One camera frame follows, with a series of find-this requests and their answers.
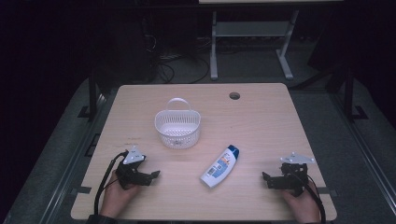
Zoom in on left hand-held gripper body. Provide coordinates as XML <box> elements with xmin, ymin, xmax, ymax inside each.
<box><xmin>115</xmin><ymin>145</ymin><xmax>152</xmax><ymax>190</ymax></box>

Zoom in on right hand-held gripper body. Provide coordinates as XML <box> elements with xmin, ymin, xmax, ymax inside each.
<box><xmin>274</xmin><ymin>151</ymin><xmax>316</xmax><ymax>198</ymax></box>

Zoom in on white shampoo bottle blue cap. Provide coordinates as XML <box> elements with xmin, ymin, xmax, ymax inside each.
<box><xmin>199</xmin><ymin>144</ymin><xmax>241</xmax><ymax>189</ymax></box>

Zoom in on white plastic basket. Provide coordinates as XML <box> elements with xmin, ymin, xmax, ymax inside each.
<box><xmin>154</xmin><ymin>97</ymin><xmax>202</xmax><ymax>150</ymax></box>

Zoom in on person's right hand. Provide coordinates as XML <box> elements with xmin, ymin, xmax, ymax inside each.
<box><xmin>282</xmin><ymin>181</ymin><xmax>321</xmax><ymax>224</ymax></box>

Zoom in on person's left hand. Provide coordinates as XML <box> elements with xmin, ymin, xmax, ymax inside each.
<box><xmin>99</xmin><ymin>170</ymin><xmax>141</xmax><ymax>219</ymax></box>

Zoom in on grey metal stand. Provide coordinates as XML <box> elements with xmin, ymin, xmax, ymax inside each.
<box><xmin>209</xmin><ymin>9</ymin><xmax>300</xmax><ymax>81</ymax></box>

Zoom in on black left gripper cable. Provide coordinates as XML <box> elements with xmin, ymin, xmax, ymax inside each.
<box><xmin>93</xmin><ymin>150</ymin><xmax>129</xmax><ymax>217</ymax></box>

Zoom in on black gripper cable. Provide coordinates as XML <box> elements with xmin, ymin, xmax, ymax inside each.
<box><xmin>305</xmin><ymin>173</ymin><xmax>327</xmax><ymax>224</ymax></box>
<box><xmin>93</xmin><ymin>150</ymin><xmax>129</xmax><ymax>217</ymax></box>

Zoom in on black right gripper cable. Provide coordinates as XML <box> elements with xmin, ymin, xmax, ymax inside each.
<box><xmin>305</xmin><ymin>173</ymin><xmax>327</xmax><ymax>224</ymax></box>

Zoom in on aluminium floor rail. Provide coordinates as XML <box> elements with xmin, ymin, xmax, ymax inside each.
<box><xmin>332</xmin><ymin>92</ymin><xmax>396</xmax><ymax>217</ymax></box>
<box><xmin>38</xmin><ymin>92</ymin><xmax>108</xmax><ymax>224</ymax></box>

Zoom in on black upright post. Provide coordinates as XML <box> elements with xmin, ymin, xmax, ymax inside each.
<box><xmin>78</xmin><ymin>74</ymin><xmax>99</xmax><ymax>121</ymax></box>
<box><xmin>343</xmin><ymin>70</ymin><xmax>369</xmax><ymax>123</ymax></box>

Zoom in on black floor cables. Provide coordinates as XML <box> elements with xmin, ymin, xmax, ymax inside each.
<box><xmin>146</xmin><ymin>34</ymin><xmax>211</xmax><ymax>85</ymax></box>

